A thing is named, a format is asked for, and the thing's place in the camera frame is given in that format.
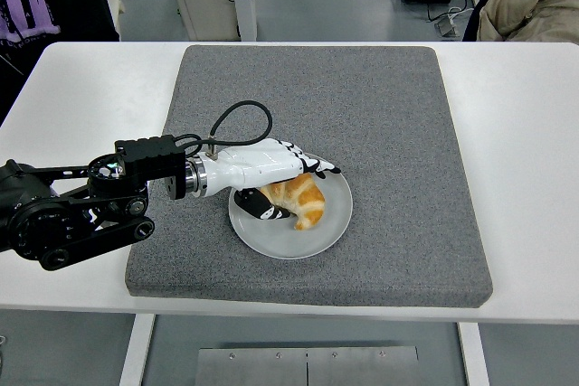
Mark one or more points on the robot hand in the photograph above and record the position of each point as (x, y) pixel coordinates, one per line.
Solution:
(253, 164)

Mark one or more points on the croissant bread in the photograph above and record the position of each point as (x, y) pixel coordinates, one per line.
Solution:
(307, 200)

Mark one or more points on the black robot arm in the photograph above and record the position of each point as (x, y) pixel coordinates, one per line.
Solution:
(149, 160)

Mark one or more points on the pale grey round plate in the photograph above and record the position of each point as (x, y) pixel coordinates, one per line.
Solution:
(280, 241)

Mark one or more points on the grey metal plate with screws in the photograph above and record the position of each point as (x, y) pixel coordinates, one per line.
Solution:
(271, 368)

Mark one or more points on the grey felt mat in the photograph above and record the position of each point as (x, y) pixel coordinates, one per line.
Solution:
(384, 133)

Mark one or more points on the white table leg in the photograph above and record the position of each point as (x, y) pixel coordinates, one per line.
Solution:
(475, 354)
(135, 350)

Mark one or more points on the black chair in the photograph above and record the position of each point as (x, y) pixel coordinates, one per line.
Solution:
(475, 15)

